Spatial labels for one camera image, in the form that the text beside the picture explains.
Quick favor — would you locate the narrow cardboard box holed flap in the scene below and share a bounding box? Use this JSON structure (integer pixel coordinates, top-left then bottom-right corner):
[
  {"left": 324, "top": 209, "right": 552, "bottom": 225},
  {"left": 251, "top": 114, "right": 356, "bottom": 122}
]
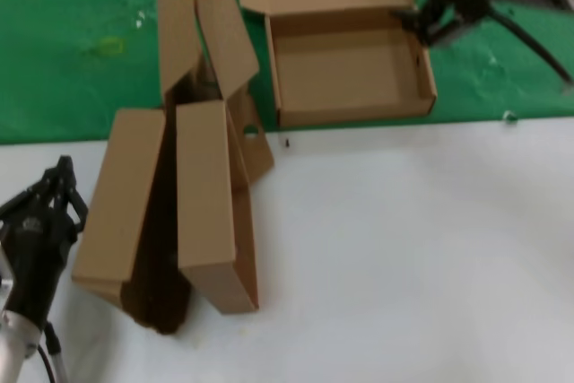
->
[{"left": 175, "top": 0, "right": 275, "bottom": 315}]

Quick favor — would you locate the large open cardboard box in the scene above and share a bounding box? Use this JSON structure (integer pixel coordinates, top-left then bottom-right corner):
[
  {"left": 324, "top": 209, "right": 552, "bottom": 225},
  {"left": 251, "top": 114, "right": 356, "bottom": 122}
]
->
[{"left": 70, "top": 0, "right": 226, "bottom": 336}]

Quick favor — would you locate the cardboard mailer box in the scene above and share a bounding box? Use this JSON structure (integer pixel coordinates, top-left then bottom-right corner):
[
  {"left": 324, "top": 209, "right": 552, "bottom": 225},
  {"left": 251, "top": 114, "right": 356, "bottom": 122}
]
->
[{"left": 236, "top": 0, "right": 439, "bottom": 129}]

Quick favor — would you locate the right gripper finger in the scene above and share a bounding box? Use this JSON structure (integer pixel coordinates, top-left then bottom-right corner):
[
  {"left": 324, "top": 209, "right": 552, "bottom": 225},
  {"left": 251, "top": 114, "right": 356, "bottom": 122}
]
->
[
  {"left": 487, "top": 1, "right": 574, "bottom": 89},
  {"left": 388, "top": 0, "right": 464, "bottom": 48}
]

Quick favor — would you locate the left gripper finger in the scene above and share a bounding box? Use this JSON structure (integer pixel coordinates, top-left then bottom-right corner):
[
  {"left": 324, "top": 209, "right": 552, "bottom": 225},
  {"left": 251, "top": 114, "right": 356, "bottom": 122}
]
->
[
  {"left": 0, "top": 156, "right": 71, "bottom": 225},
  {"left": 56, "top": 156, "right": 90, "bottom": 241}
]

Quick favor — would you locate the grey cable with black plug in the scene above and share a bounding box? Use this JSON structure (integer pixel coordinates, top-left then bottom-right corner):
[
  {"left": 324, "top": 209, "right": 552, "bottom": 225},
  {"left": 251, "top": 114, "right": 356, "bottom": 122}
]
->
[{"left": 43, "top": 318, "right": 72, "bottom": 383}]

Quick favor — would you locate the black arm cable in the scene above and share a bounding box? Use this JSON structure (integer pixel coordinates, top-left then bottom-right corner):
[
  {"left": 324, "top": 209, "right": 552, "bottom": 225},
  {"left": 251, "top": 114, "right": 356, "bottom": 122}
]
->
[{"left": 35, "top": 340, "right": 57, "bottom": 383}]

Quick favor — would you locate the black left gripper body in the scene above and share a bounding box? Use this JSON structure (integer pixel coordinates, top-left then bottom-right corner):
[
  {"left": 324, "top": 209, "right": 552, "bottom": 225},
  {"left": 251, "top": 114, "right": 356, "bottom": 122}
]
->
[{"left": 0, "top": 207, "right": 78, "bottom": 326}]

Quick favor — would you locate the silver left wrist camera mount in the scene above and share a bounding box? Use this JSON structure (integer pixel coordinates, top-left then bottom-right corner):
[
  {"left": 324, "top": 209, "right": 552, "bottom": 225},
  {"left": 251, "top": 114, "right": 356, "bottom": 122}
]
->
[{"left": 0, "top": 246, "right": 15, "bottom": 312}]

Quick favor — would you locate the green table cloth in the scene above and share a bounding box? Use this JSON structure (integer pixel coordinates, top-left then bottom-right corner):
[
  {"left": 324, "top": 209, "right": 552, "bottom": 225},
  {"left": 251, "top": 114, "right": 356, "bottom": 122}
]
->
[{"left": 0, "top": 0, "right": 574, "bottom": 147}]

